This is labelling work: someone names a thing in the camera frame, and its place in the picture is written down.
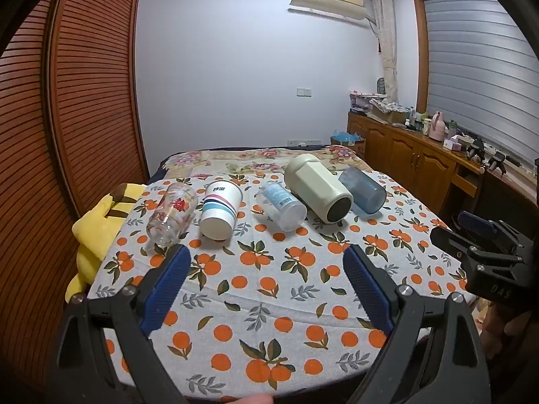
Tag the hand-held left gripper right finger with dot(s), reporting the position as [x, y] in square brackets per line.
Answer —
[368, 294]

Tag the white wall socket strip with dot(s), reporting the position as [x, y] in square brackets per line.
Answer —
[304, 142]

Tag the small pink box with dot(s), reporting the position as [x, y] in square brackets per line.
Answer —
[452, 144]

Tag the translucent blue cup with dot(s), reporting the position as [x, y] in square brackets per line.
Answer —
[367, 191]

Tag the patterned curtain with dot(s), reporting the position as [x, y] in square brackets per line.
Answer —
[387, 50]

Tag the white striped paper cup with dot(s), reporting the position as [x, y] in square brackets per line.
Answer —
[219, 210]

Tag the person's left hand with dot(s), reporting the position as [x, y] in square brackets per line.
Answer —
[252, 400]

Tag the blue plastic bag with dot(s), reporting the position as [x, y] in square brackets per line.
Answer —
[346, 139]

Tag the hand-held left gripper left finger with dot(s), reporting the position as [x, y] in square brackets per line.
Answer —
[166, 290]

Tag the grey window blind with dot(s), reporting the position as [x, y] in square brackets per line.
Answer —
[480, 63]

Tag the yellow plush toy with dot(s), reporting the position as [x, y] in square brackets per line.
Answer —
[90, 235]

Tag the clear labelled plastic cup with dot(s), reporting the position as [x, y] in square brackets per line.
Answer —
[280, 206]

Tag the pink kettle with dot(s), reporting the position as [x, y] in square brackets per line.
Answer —
[437, 128]

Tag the large cream cup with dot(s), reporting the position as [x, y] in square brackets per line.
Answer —
[316, 189]

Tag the wooden louvered wardrobe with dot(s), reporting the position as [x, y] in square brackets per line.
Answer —
[84, 92]

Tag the white wall switch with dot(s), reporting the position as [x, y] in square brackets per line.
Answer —
[303, 91]

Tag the wooden cabinet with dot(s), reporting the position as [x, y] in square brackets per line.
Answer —
[404, 155]

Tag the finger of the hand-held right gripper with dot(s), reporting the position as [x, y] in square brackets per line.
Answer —
[448, 240]
[476, 222]

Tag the floral bed sheet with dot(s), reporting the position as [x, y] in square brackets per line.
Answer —
[252, 158]

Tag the flower print glass cup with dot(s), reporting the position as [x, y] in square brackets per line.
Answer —
[172, 214]

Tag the orange print cloth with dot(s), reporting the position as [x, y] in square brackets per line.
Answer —
[273, 303]

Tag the cardboard box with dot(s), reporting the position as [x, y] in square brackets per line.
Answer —
[387, 113]

